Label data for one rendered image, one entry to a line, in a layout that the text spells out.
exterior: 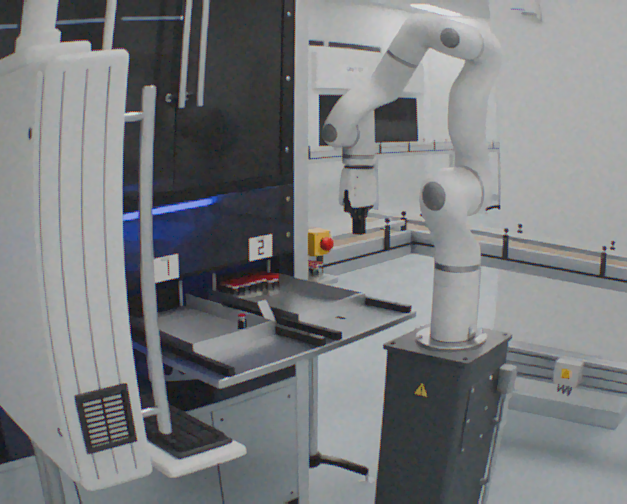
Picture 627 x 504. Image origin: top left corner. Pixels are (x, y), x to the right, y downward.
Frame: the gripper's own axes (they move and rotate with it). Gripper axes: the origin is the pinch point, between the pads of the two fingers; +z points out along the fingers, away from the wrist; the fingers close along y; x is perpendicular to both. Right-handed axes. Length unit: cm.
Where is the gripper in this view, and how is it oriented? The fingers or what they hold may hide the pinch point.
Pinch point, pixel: (358, 226)
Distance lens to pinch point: 195.8
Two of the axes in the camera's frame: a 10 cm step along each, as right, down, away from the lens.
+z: 0.0, 9.8, 2.1
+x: 7.4, 1.4, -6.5
